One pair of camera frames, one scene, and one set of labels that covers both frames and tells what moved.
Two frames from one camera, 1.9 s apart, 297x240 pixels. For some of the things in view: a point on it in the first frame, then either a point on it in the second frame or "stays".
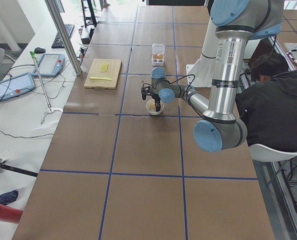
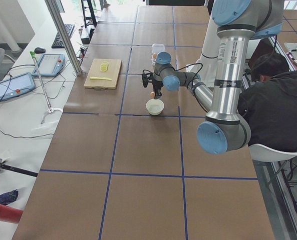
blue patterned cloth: (5, 198) stays
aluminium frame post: (65, 34) stays
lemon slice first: (103, 68) stays
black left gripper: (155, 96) to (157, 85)
